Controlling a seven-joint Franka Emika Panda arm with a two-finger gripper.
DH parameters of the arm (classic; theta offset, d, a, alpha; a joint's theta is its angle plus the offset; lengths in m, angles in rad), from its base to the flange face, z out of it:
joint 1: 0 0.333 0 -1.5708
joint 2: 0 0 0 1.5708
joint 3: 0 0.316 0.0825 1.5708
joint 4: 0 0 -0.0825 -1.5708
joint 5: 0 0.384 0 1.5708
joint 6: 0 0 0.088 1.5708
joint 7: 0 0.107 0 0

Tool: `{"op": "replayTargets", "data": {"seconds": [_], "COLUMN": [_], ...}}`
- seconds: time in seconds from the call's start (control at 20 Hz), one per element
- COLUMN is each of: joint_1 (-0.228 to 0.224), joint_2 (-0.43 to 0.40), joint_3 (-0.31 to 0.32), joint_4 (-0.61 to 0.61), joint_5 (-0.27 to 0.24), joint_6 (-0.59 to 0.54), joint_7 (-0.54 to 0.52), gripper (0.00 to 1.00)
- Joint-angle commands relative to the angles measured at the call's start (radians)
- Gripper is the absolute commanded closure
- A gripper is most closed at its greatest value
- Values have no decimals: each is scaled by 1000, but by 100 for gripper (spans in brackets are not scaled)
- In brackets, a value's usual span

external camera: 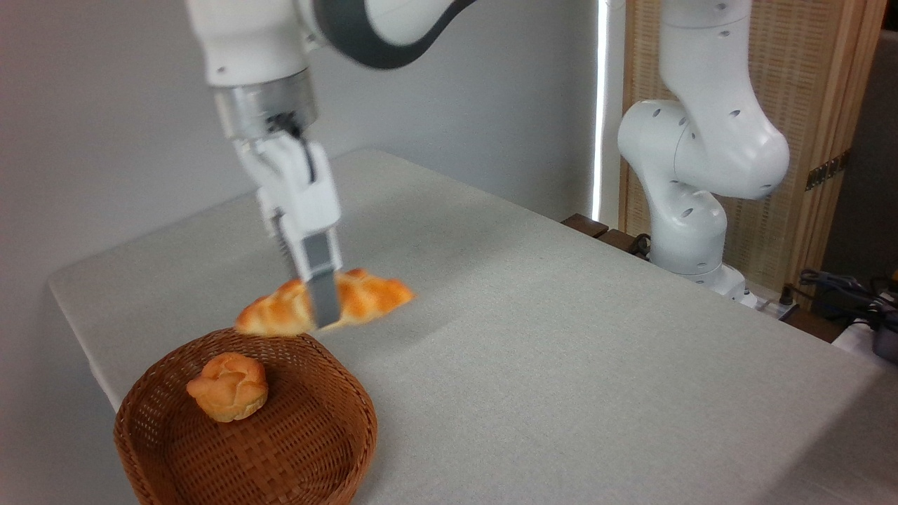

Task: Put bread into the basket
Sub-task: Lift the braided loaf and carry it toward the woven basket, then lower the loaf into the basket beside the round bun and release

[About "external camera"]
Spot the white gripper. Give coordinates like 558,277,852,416
235,133,345,330

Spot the long braided bread loaf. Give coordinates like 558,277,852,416
234,268,417,336

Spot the round bread roll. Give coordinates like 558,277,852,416
186,352,270,424

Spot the brown wicker basket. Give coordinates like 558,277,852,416
114,328,379,505

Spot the dark wooden block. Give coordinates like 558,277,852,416
561,213,610,239
596,228,643,255

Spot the grey tablecloth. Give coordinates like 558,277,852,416
48,147,898,505

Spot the white power strip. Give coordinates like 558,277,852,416
752,295,800,321

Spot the metal screen hinge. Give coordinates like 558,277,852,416
805,149,852,191

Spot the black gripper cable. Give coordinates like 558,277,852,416
267,112,316,184

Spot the black cable bundle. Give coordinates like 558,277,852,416
798,269,898,320

